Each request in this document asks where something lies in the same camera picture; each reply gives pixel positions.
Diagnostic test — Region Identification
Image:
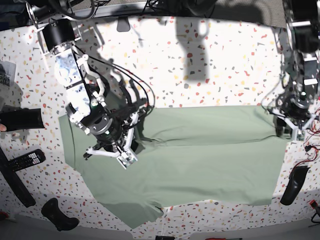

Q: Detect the black game controller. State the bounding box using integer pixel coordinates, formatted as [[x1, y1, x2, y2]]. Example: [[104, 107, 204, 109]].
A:
[[41, 198, 80, 232]]

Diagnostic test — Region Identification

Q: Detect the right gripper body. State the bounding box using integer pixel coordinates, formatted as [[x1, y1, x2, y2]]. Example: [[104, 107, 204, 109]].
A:
[[77, 109, 133, 150]]

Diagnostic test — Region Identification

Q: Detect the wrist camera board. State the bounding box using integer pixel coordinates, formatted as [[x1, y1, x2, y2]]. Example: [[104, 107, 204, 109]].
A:
[[116, 148, 138, 170], [292, 129, 305, 142]]

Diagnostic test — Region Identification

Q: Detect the long black bar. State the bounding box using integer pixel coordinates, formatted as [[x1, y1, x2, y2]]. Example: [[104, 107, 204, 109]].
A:
[[0, 149, 36, 208]]

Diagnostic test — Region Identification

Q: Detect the small red clip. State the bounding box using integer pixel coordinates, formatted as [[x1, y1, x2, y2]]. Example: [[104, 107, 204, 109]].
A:
[[309, 200, 318, 208]]

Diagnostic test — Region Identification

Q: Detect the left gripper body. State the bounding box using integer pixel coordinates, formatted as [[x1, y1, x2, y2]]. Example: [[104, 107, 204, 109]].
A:
[[276, 94, 311, 120]]

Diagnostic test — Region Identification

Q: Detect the black TV remote control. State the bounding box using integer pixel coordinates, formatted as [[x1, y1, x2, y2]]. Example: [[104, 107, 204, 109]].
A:
[[8, 149, 46, 172]]

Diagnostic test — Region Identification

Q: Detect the grey monitor stand foot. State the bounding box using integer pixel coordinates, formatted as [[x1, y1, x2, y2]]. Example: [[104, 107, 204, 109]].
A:
[[116, 16, 131, 33]]

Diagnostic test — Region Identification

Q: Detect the red and black wire bundle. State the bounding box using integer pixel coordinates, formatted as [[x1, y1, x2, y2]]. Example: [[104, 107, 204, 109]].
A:
[[292, 104, 320, 173]]

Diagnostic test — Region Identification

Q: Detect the black curved handle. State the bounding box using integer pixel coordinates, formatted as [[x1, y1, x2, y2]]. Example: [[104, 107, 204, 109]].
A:
[[280, 166, 310, 206]]

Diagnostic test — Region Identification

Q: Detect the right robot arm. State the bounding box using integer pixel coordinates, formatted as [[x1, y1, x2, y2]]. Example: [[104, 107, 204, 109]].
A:
[[25, 0, 139, 167]]

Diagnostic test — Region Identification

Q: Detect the light green T-shirt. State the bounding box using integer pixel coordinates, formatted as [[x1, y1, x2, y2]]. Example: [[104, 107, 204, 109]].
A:
[[59, 106, 288, 229]]

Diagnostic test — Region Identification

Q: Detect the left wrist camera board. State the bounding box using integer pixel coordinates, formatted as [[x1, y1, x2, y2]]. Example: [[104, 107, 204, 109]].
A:
[[292, 129, 305, 142]]

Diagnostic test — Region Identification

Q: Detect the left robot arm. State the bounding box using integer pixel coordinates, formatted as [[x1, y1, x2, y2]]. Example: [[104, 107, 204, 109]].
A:
[[272, 0, 320, 131]]

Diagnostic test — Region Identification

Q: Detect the black cylinder roll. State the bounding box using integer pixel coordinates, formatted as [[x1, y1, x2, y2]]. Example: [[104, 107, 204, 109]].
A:
[[0, 108, 45, 132]]

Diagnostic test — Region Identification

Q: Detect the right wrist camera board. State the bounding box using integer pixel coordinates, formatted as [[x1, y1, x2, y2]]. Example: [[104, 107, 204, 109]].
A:
[[116, 148, 138, 170]]

